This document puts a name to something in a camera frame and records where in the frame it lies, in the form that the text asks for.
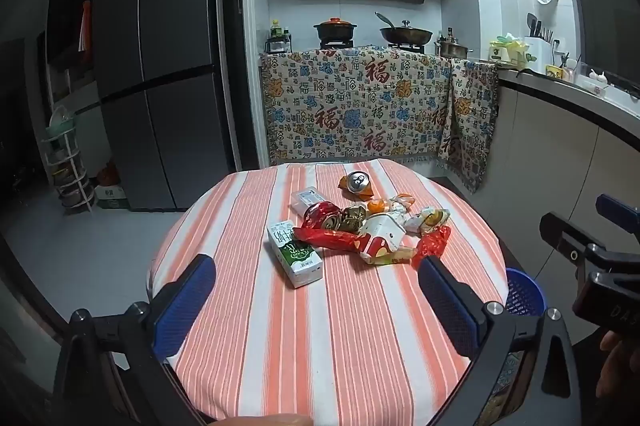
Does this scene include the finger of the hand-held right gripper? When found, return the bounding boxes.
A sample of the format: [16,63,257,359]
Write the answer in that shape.
[539,212,603,268]
[595,193,640,234]

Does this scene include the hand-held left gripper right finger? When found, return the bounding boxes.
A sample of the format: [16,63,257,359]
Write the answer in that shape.
[417,256,584,426]

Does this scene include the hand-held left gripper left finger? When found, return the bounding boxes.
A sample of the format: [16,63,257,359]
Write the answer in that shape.
[54,253,217,426]

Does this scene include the blue plastic basket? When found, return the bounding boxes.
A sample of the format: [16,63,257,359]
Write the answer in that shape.
[502,267,547,318]

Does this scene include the floral paper tissue pack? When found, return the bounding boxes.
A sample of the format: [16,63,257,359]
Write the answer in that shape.
[405,206,451,234]

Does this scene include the crushed red soda can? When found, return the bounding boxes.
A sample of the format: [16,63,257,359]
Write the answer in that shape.
[301,201,346,232]

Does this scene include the person's right hand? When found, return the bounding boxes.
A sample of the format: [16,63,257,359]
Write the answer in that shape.
[597,328,640,388]

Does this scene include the red plastic wrapper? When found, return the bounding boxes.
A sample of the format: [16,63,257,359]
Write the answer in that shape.
[411,225,452,269]

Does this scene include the white red paper cup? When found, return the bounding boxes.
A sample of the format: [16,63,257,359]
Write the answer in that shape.
[352,212,408,267]

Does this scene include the kitchen counter with cabinets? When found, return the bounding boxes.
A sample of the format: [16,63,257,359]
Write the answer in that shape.
[492,66,640,257]

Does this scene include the orange white snack wrapper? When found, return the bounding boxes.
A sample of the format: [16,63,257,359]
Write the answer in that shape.
[367,193,416,219]

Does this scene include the green white milk carton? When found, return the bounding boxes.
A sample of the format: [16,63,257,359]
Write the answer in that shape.
[266,220,324,289]

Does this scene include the orange striped tablecloth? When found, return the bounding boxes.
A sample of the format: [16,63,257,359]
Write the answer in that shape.
[147,159,511,426]

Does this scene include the crumpled gold wrapper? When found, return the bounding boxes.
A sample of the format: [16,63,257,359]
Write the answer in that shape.
[341,205,371,234]

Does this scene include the green white cardboard box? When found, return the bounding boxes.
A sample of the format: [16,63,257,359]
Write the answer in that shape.
[95,183,132,211]

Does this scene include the long red snack wrapper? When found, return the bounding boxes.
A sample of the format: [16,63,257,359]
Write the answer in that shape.
[292,226,361,253]

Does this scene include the crushed orange soda can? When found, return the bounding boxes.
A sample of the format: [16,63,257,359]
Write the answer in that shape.
[339,171,376,199]

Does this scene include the narrow printed patterned cloth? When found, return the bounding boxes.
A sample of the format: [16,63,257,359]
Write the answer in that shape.
[435,56,501,194]

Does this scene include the clear plastic box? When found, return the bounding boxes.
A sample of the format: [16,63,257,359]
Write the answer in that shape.
[291,189,326,214]

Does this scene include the white tiered storage rack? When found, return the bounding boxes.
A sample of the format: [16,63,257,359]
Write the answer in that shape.
[42,106,97,213]

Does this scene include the white utensil holder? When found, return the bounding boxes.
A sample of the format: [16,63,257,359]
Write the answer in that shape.
[522,12,557,63]

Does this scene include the yellow green plastic containers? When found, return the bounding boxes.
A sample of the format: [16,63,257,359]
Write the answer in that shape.
[487,34,538,68]

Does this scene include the large printed patterned cloth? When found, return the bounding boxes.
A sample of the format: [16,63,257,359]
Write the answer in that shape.
[257,46,453,167]

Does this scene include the steel pot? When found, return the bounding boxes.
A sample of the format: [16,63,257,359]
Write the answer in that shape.
[434,39,474,60]

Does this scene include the grey refrigerator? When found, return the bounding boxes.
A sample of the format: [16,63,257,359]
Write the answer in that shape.
[92,0,237,213]

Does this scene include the black wok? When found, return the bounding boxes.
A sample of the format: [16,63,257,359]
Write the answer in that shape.
[375,11,434,46]

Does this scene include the gas stove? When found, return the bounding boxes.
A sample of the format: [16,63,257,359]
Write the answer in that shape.
[317,39,426,55]

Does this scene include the bottle rack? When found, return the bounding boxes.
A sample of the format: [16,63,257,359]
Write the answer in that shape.
[265,20,294,54]

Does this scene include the orange hanging cloth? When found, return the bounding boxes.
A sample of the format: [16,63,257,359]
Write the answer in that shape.
[79,0,93,53]

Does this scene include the clay pot with orange lid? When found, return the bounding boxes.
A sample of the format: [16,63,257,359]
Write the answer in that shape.
[314,19,359,43]

